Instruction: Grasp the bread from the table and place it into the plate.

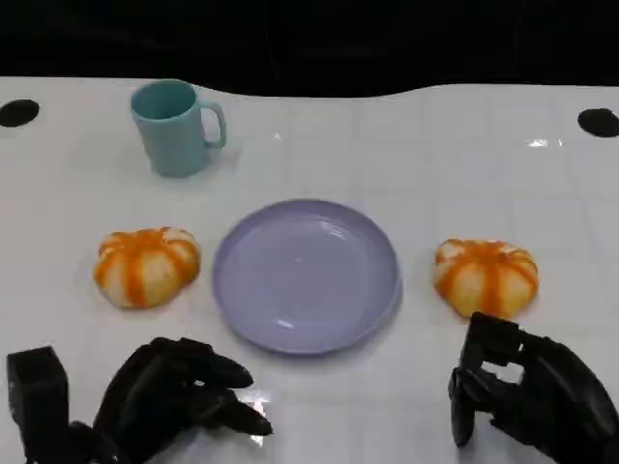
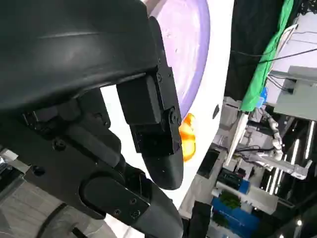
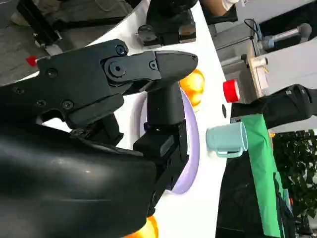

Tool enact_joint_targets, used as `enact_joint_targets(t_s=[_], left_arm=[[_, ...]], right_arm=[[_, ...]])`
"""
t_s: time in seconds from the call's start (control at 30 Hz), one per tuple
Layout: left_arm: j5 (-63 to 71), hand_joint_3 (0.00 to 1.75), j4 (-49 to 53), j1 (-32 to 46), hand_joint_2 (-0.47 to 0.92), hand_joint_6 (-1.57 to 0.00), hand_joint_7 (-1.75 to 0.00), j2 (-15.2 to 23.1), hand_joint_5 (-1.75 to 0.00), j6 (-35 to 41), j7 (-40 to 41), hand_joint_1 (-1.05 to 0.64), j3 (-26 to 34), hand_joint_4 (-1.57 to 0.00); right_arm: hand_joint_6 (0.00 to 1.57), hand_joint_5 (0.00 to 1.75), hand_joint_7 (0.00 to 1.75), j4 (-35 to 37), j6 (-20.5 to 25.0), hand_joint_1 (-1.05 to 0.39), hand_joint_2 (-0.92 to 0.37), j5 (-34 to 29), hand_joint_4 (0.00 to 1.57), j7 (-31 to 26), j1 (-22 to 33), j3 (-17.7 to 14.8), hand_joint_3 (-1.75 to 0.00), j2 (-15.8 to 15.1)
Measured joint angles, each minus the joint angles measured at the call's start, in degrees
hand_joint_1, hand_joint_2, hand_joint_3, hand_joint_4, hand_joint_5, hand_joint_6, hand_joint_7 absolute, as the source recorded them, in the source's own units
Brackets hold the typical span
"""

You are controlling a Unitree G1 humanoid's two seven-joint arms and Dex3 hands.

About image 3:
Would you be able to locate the lilac plate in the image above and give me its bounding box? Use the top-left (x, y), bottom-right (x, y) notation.
top-left (135, 88), bottom-right (200, 195)

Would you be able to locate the black metal frame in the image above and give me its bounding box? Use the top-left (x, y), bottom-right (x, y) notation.
top-left (16, 0), bottom-right (62, 48)

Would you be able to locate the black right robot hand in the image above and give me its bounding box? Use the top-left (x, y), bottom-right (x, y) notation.
top-left (0, 39), bottom-right (199, 238)

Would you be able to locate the green plant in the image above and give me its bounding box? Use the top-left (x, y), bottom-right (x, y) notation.
top-left (272, 130), bottom-right (317, 224)

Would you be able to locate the pale green mug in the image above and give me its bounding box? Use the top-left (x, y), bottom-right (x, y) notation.
top-left (205, 121), bottom-right (249, 159)

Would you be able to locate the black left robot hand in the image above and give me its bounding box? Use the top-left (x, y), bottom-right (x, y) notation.
top-left (137, 0), bottom-right (199, 48)

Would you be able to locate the beige box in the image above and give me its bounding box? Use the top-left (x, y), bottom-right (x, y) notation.
top-left (249, 56), bottom-right (269, 99)

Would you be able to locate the green cloth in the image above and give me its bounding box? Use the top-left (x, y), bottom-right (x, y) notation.
top-left (231, 114), bottom-right (285, 238)

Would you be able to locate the black drape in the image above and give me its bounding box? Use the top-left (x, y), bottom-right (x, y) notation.
top-left (215, 153), bottom-right (295, 238)

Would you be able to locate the orange and white bread roll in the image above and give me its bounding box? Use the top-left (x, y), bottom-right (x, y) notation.
top-left (128, 215), bottom-right (159, 238)
top-left (178, 68), bottom-right (206, 112)

